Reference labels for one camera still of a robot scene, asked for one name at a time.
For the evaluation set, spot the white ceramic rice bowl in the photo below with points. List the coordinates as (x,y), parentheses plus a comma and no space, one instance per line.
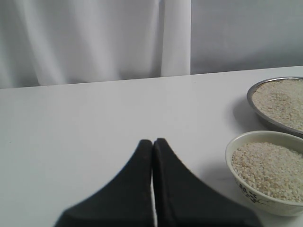
(268,168)

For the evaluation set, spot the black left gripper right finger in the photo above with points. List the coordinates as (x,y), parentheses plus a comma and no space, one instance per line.
(182,200)

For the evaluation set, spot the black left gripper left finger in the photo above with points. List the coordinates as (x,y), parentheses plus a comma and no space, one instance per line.
(126,201)

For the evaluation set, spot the round steel rice plate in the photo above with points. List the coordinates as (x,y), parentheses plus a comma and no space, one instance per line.
(278,102)

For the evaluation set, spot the white backdrop curtain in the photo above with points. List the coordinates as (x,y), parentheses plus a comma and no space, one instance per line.
(53,42)

